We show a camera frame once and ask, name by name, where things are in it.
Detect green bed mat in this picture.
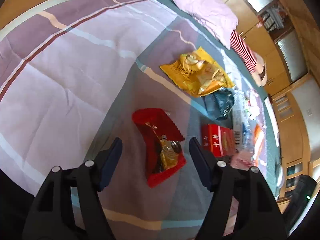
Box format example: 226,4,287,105
157,0,283,196

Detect white blue paper package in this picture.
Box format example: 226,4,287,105
232,89,252,152

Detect red snack wrapper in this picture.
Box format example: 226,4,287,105
132,108,187,188

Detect pink pillow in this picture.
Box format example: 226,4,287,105
173,0,239,49

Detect striped plush doll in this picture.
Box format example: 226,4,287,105
230,30,267,87

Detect dark teal crumpled bag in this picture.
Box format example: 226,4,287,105
203,88,234,121

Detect orange plastic wrapper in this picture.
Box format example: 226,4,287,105
253,125,265,161

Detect purple plaid bed sheet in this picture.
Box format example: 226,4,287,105
0,0,268,240

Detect red cigarette box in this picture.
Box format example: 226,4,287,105
201,124,236,158

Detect yellow snack bag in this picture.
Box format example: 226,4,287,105
160,47,234,98

